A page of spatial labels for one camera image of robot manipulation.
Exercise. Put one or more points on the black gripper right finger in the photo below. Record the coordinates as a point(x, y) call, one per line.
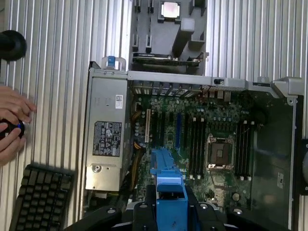
point(204, 216)

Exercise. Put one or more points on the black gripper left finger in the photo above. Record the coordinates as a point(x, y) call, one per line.
point(139, 216)

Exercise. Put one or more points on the blue plastic disk bay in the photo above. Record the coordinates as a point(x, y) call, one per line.
point(169, 192)

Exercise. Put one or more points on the person's hand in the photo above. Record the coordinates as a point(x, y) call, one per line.
point(14, 103)

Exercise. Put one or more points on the silver CPU socket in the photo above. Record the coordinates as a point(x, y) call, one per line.
point(220, 152)

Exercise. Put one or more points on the black RAM slot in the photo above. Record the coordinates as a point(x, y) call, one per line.
point(246, 151)
point(196, 149)
point(200, 149)
point(242, 151)
point(250, 151)
point(203, 149)
point(192, 149)
point(238, 151)

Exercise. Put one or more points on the black expansion slot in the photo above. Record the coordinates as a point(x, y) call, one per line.
point(163, 127)
point(155, 127)
point(186, 130)

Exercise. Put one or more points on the blue expansion slot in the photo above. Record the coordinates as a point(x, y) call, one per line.
point(178, 130)

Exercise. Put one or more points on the white expansion slot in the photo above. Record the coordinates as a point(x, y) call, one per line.
point(147, 125)

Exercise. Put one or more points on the black keyboard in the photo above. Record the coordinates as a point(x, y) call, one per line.
point(41, 199)

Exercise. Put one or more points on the green motherboard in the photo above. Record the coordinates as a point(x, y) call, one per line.
point(216, 108)

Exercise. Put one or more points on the black case fan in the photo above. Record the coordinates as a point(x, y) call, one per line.
point(305, 166)

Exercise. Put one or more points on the grey metal power supply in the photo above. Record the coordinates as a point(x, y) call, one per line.
point(106, 91)

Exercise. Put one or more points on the grey metal open PC case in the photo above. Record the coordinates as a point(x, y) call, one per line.
point(168, 78)

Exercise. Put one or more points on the graphics card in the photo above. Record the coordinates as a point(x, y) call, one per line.
point(168, 63)

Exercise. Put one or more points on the grey plastic parts rack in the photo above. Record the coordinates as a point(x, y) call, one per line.
point(166, 36)

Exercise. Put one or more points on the silver CPU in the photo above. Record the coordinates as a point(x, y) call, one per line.
point(170, 9)

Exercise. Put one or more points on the black round knob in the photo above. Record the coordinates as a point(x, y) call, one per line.
point(12, 44)

